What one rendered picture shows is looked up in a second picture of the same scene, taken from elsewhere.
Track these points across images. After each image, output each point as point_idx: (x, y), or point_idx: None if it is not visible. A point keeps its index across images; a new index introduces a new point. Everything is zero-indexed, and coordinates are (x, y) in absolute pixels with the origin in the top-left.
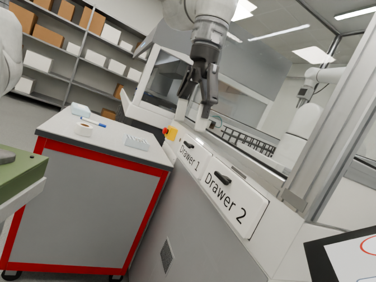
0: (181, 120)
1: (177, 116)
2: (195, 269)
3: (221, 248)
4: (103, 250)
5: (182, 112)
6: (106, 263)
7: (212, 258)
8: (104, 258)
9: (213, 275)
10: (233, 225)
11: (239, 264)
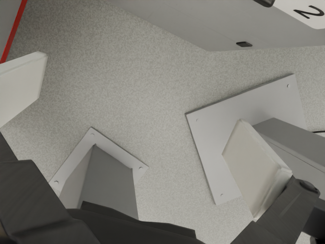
0: (41, 71)
1: (31, 97)
2: (197, 2)
3: (250, 4)
4: (3, 15)
5: (25, 81)
6: (16, 7)
7: (232, 5)
8: (11, 11)
9: (241, 15)
10: (287, 12)
11: (298, 24)
